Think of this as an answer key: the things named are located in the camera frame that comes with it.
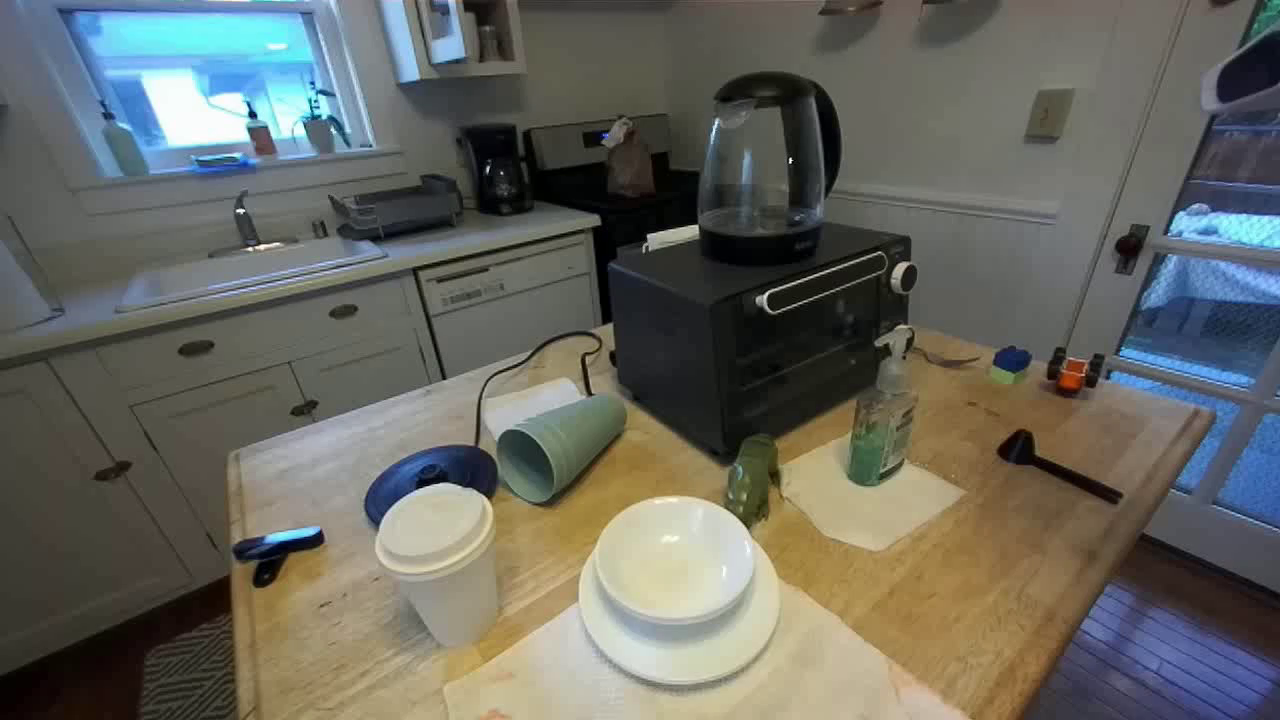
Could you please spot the green hand wash pump bottle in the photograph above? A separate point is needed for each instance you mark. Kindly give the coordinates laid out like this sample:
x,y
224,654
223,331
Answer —
x,y
882,424

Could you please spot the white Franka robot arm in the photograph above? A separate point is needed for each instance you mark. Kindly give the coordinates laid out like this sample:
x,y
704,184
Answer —
x,y
1242,80

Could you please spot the clear spray bottle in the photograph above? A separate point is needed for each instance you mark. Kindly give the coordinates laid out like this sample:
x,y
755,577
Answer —
x,y
322,130

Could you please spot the orange label bottle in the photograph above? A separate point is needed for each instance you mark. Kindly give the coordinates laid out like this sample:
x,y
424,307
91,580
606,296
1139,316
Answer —
x,y
263,137

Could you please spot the white soap bottle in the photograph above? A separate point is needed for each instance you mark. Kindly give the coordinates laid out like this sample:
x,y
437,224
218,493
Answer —
x,y
125,147

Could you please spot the black toaster oven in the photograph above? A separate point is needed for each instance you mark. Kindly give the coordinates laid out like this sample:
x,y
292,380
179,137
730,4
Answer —
x,y
720,345

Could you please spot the green plastic cup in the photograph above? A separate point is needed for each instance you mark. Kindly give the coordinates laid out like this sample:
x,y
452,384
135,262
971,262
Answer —
x,y
564,445

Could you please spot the white folded napkin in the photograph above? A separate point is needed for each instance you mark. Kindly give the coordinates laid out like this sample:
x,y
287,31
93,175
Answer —
x,y
524,406

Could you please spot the white dishwasher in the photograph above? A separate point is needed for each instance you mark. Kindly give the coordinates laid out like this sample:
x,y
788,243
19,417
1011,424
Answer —
x,y
513,312

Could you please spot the green toy animal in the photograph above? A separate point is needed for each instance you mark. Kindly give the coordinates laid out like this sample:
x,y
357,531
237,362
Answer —
x,y
748,482

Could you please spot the brown paper bag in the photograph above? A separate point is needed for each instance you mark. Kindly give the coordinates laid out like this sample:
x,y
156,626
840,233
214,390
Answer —
x,y
628,164

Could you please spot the white bowl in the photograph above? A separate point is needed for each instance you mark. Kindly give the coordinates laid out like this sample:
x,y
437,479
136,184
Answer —
x,y
673,560

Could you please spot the black steel stove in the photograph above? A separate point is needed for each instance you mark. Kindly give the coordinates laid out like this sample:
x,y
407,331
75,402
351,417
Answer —
x,y
573,162

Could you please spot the glass electric kettle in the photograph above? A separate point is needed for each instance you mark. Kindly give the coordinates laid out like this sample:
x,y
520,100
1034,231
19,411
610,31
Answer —
x,y
763,162

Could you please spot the black coffee maker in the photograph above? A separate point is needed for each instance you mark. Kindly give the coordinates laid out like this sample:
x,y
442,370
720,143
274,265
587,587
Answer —
x,y
501,175

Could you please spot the blue bowl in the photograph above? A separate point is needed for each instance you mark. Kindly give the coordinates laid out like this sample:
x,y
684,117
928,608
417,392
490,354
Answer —
x,y
407,479

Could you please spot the small white paper napkin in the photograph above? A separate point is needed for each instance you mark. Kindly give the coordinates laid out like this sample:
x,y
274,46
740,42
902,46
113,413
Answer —
x,y
882,519

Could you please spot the white cup with lid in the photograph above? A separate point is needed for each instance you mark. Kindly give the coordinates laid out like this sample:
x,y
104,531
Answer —
x,y
444,572

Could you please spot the grey dish rack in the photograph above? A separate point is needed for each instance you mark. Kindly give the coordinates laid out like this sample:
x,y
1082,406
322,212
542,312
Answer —
x,y
393,210

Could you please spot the large white paper towel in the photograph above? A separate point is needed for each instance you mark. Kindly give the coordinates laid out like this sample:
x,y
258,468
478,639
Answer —
x,y
825,668

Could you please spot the black plastic scoop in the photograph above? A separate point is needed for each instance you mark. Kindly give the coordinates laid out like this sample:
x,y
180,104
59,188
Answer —
x,y
1023,448

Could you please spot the blue black clip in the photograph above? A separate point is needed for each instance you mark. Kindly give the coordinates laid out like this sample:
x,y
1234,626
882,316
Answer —
x,y
282,541

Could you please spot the white kitchen sink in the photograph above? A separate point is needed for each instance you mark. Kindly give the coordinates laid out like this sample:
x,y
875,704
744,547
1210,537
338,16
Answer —
x,y
243,273

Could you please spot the metal faucet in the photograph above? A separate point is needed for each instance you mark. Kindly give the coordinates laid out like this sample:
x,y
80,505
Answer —
x,y
246,223

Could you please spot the orange toy car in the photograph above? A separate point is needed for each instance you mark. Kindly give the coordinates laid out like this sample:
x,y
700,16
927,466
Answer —
x,y
1073,372

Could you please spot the blue dish on sill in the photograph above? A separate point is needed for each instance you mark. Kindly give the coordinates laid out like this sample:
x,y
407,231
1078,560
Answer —
x,y
223,164

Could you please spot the kitchen window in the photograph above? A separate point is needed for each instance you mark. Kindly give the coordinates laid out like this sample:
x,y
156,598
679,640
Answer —
x,y
202,80

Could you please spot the grey patterned rug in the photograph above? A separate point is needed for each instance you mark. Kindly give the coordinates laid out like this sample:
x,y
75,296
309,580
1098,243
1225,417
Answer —
x,y
193,673

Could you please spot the white kitchen cabinets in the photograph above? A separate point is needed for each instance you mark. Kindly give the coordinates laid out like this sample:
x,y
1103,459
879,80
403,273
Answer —
x,y
80,533

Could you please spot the white glass pane door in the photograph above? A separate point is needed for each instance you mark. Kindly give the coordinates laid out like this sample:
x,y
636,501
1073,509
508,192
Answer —
x,y
1207,541

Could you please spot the white wall shelf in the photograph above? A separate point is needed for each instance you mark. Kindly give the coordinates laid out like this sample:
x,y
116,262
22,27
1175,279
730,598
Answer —
x,y
444,63

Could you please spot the beige light switch plate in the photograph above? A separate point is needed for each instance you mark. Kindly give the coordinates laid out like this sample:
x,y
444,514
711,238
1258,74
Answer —
x,y
1051,115

